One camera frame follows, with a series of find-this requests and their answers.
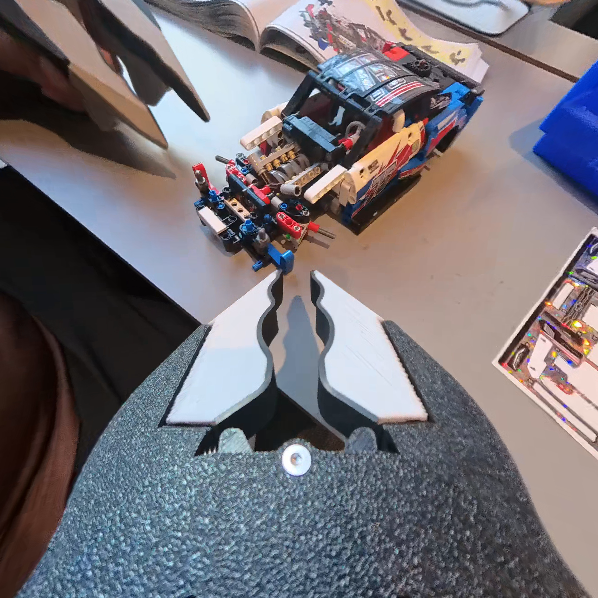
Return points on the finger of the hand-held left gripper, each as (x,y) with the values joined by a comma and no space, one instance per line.
(149,51)
(117,107)

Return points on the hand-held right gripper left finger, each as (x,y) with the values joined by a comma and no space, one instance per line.
(224,369)

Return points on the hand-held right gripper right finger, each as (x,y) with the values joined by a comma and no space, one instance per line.
(369,369)

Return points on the brick-built toy race car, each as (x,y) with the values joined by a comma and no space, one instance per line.
(373,121)

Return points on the open instruction booklet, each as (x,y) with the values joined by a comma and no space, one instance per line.
(289,28)

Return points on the holographic sticker sheet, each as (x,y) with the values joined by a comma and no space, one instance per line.
(556,345)

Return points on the person's brown sweater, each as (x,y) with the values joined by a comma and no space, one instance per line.
(28,420)

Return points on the blue plastic bin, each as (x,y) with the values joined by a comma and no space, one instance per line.
(574,135)

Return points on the white rounded flat device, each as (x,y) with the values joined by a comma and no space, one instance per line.
(467,14)

